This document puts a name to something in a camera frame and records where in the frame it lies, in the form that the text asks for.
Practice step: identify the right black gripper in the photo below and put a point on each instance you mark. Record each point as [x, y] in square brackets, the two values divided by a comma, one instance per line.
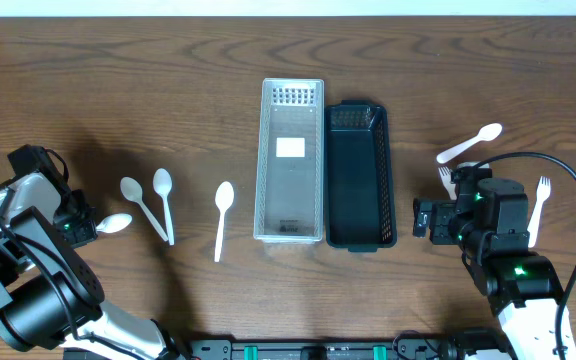
[443, 211]

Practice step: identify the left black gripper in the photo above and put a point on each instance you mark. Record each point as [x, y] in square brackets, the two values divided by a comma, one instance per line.
[88, 232]

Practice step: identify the white plastic spoon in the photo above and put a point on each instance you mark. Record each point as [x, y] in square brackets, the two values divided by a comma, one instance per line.
[132, 191]
[224, 199]
[114, 223]
[162, 184]
[486, 133]

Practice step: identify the white plastic fork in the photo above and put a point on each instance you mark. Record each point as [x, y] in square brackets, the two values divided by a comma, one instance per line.
[446, 179]
[543, 193]

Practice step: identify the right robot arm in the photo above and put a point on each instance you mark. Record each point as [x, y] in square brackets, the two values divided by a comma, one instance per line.
[488, 221]

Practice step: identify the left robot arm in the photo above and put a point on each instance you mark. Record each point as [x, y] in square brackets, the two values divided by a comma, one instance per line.
[49, 296]

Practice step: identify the black perforated plastic basket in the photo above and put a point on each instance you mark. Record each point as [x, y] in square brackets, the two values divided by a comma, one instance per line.
[360, 198]

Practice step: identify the clear perforated plastic basket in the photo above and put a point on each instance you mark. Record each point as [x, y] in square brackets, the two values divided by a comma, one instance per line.
[290, 170]

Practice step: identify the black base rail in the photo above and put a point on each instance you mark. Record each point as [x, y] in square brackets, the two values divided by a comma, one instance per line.
[318, 350]

